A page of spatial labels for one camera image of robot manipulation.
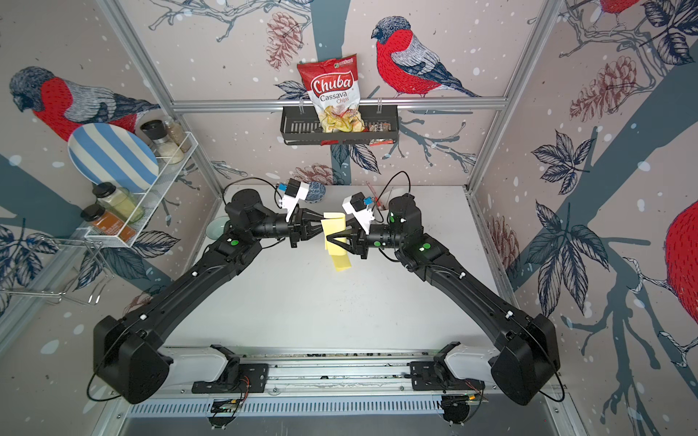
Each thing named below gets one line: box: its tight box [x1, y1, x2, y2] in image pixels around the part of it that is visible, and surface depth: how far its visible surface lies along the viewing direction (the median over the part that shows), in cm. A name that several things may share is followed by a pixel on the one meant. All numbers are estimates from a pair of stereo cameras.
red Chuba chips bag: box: [297, 53, 365, 133], surface depth 83 cm
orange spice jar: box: [79, 203, 138, 244], surface depth 63 cm
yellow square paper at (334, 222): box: [320, 211, 348, 257], surface depth 63 cm
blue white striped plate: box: [67, 121, 160, 193], surface depth 72 cm
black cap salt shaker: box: [139, 118, 185, 165], surface depth 83 cm
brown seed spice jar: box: [167, 119, 192, 153], surface depth 87 cm
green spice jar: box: [91, 181, 146, 225], surface depth 67 cm
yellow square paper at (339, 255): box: [324, 239, 352, 272], surface depth 97 cm
